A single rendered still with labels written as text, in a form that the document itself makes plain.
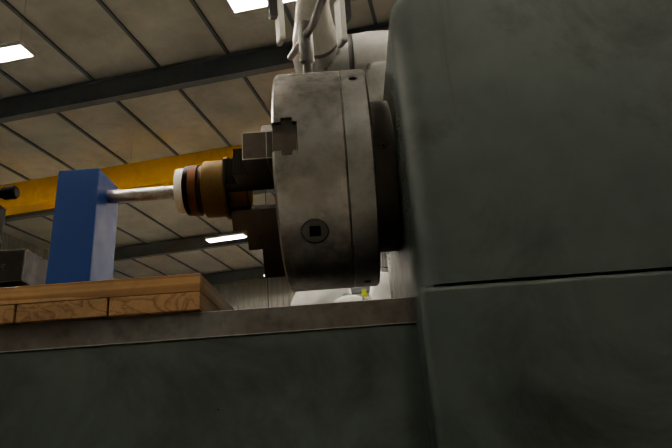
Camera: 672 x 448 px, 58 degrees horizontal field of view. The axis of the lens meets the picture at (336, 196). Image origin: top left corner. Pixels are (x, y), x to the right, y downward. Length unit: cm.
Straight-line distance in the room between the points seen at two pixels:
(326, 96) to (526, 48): 25
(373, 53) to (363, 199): 68
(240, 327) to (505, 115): 37
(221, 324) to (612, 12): 58
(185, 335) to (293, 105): 31
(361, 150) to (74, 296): 36
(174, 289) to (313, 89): 31
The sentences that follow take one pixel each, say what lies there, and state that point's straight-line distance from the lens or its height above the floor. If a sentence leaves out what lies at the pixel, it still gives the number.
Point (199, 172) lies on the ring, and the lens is 88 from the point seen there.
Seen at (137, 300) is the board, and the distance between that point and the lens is 69.
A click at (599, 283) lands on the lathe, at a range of 65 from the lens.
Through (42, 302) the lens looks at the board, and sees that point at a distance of 73.
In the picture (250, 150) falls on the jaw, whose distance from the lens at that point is 76.
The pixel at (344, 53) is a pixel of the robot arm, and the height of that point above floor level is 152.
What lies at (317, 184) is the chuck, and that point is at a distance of 73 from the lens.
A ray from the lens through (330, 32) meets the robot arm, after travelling 132.
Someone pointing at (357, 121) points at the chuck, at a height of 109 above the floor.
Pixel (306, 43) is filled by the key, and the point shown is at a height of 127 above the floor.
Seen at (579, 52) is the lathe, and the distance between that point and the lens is 77.
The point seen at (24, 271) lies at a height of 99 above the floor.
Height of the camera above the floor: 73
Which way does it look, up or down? 22 degrees up
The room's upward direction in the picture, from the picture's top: 4 degrees counter-clockwise
